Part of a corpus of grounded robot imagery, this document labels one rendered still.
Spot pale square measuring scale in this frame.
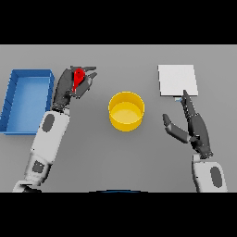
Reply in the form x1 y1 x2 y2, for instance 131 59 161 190
157 64 199 102

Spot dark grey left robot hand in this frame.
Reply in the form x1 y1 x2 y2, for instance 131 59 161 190
51 65 98 114

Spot yellow bowl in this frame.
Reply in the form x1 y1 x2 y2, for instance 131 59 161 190
107 91 145 132

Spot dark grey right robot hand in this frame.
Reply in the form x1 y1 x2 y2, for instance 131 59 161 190
162 89 214 160

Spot blue tray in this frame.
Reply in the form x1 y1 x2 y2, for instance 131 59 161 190
0 69 56 136

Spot red beaker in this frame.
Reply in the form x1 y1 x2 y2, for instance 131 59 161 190
71 68 86 94

